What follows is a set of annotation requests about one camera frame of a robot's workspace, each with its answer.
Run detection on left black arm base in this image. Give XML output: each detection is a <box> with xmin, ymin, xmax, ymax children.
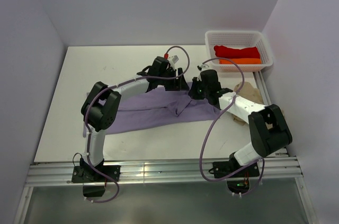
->
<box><xmin>71</xmin><ymin>165</ymin><xmax>121</xmax><ymax>200</ymax></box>

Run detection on lilac t shirt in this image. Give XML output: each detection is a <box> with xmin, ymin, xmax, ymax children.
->
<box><xmin>106</xmin><ymin>87</ymin><xmax>220</xmax><ymax>135</ymax></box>

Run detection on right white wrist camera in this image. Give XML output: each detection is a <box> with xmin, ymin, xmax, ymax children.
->
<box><xmin>197</xmin><ymin>64</ymin><xmax>210</xmax><ymax>71</ymax></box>

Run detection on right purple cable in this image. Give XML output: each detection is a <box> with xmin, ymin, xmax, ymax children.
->
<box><xmin>198</xmin><ymin>57</ymin><xmax>265</xmax><ymax>195</ymax></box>

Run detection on rolled orange t shirt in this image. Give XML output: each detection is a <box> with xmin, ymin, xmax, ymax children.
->
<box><xmin>219</xmin><ymin>58</ymin><xmax>261</xmax><ymax>65</ymax></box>

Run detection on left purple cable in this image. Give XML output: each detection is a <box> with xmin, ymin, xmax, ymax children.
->
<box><xmin>84</xmin><ymin>46</ymin><xmax>191</xmax><ymax>203</ymax></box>

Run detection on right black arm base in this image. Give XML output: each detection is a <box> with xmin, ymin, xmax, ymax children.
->
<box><xmin>208</xmin><ymin>161</ymin><xmax>260</xmax><ymax>181</ymax></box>

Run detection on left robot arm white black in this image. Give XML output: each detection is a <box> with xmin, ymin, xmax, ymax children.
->
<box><xmin>80</xmin><ymin>54</ymin><xmax>189</xmax><ymax>181</ymax></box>

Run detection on white plastic basket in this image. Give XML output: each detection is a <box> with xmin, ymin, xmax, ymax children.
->
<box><xmin>205</xmin><ymin>30</ymin><xmax>273</xmax><ymax>72</ymax></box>

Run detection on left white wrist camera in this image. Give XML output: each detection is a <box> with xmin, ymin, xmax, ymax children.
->
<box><xmin>164</xmin><ymin>53</ymin><xmax>179</xmax><ymax>66</ymax></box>

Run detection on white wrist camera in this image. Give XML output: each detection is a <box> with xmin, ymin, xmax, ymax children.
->
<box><xmin>164</xmin><ymin>53</ymin><xmax>179</xmax><ymax>66</ymax></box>
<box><xmin>197</xmin><ymin>64</ymin><xmax>210</xmax><ymax>71</ymax></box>

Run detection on aluminium frame rails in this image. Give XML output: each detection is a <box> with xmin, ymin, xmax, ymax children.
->
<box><xmin>13</xmin><ymin>44</ymin><xmax>318</xmax><ymax>224</ymax></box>

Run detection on beige t shirt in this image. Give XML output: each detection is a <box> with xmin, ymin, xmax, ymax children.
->
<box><xmin>228</xmin><ymin>82</ymin><xmax>267</xmax><ymax>126</ymax></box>

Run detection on rolled red t shirt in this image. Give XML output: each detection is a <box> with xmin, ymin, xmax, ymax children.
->
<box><xmin>213</xmin><ymin>46</ymin><xmax>260</xmax><ymax>59</ymax></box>

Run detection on purple cable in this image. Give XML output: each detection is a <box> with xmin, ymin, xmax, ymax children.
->
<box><xmin>198</xmin><ymin>57</ymin><xmax>265</xmax><ymax>195</ymax></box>
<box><xmin>84</xmin><ymin>46</ymin><xmax>191</xmax><ymax>203</ymax></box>

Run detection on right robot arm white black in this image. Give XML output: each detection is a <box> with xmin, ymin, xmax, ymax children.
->
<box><xmin>189</xmin><ymin>69</ymin><xmax>292</xmax><ymax>176</ymax></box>

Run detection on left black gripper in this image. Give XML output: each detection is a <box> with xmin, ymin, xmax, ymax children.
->
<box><xmin>158</xmin><ymin>68</ymin><xmax>189</xmax><ymax>92</ymax></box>

